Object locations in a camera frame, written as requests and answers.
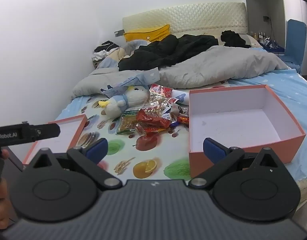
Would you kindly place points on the black jacket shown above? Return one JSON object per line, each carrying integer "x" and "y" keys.
{"x": 163, "y": 52}

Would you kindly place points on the yellow pillow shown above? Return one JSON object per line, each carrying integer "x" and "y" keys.
{"x": 148, "y": 33}

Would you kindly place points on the pile of snack packets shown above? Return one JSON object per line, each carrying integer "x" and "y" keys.
{"x": 153, "y": 122}

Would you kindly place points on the white and blue plush duck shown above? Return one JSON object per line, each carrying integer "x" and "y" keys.
{"x": 133, "y": 97}

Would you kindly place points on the green snack packet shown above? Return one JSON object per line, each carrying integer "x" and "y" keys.
{"x": 126, "y": 125}

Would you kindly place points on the grey wall socket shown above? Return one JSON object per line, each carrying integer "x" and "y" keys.
{"x": 119, "y": 33}

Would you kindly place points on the person's left hand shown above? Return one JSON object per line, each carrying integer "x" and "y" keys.
{"x": 2, "y": 205}

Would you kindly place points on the orange cardboard box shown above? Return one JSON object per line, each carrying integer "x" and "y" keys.
{"x": 231, "y": 127}

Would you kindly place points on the grey blanket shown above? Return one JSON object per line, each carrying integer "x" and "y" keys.
{"x": 218, "y": 65}

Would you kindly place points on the fruit printed bed sheet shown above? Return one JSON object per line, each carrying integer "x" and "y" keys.
{"x": 123, "y": 152}

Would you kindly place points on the pile of clothes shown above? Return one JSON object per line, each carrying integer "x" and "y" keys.
{"x": 106, "y": 48}

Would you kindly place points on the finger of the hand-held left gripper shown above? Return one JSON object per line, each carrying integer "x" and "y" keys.
{"x": 48, "y": 130}

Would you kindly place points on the blue chair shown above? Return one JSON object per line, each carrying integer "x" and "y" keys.
{"x": 296, "y": 42}

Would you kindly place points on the cream quilted headboard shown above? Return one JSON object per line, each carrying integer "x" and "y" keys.
{"x": 193, "y": 17}

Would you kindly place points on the group of small bottles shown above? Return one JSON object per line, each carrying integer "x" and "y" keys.
{"x": 258, "y": 37}

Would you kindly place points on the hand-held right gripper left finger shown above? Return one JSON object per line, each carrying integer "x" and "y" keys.
{"x": 98, "y": 148}

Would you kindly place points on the black charger plug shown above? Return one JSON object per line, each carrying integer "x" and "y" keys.
{"x": 267, "y": 18}

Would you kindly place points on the light blue bed sheet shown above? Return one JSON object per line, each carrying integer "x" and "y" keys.
{"x": 293, "y": 90}

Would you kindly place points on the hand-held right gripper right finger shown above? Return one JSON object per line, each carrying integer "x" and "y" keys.
{"x": 213, "y": 150}

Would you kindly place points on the grey wardrobe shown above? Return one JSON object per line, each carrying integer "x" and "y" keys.
{"x": 258, "y": 10}

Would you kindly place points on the black garment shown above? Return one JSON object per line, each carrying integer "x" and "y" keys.
{"x": 233, "y": 40}

